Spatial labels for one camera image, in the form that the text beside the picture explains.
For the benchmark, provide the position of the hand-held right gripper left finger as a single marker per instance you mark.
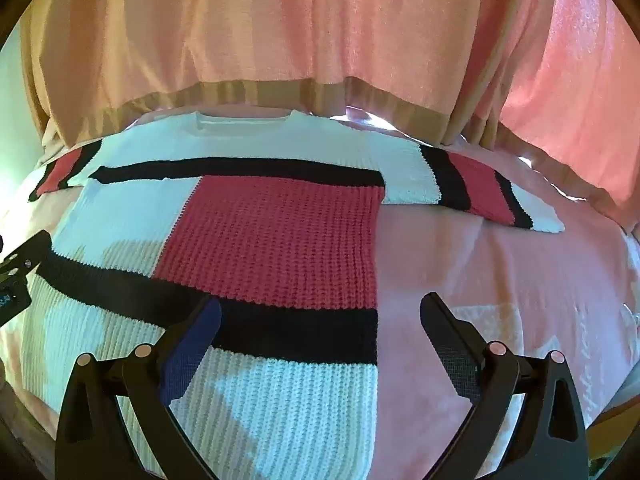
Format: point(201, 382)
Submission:
point(192, 342)

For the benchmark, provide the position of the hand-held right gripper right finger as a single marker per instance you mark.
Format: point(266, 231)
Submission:
point(452, 345)

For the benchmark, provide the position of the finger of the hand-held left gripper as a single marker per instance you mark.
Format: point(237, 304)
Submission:
point(22, 260)

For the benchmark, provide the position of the white red black knit sweater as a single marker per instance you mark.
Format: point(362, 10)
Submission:
point(240, 240)

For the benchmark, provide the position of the pink blanket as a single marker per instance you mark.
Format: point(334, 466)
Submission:
point(500, 280)

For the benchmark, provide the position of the pink curtain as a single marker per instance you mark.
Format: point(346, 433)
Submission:
point(320, 40)

